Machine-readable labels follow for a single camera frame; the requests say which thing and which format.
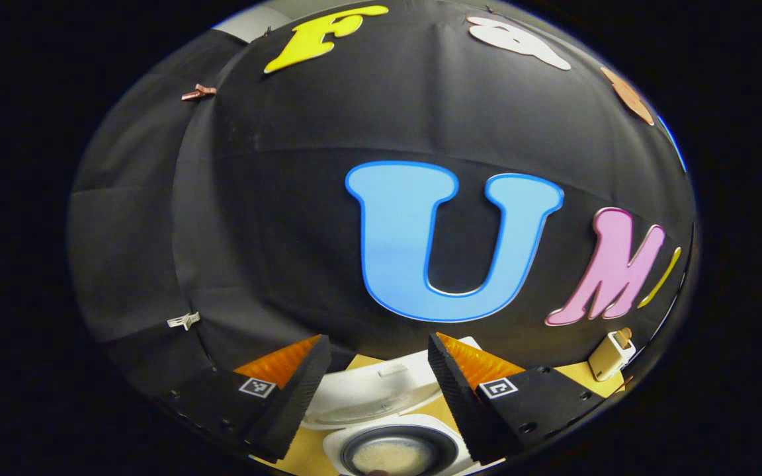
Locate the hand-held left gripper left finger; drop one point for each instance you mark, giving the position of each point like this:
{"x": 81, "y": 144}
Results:
{"x": 301, "y": 396}

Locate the white toaster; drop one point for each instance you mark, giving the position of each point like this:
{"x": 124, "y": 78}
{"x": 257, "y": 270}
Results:
{"x": 609, "y": 357}

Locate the white rice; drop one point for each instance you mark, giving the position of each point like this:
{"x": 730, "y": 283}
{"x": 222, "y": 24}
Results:
{"x": 391, "y": 457}

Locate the copper clip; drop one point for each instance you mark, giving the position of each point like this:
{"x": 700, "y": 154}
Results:
{"x": 199, "y": 92}

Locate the black backdrop cloth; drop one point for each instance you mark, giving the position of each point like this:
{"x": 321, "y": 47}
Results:
{"x": 255, "y": 198}

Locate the toasted bread slice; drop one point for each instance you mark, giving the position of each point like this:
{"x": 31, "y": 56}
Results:
{"x": 624, "y": 334}

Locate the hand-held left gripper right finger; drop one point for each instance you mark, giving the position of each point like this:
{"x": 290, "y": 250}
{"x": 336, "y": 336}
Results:
{"x": 460, "y": 403}

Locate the white rice cooker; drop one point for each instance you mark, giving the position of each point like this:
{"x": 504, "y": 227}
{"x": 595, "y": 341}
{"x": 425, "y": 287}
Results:
{"x": 368, "y": 390}

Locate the silver clip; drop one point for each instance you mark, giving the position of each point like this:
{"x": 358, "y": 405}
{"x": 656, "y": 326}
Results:
{"x": 184, "y": 320}

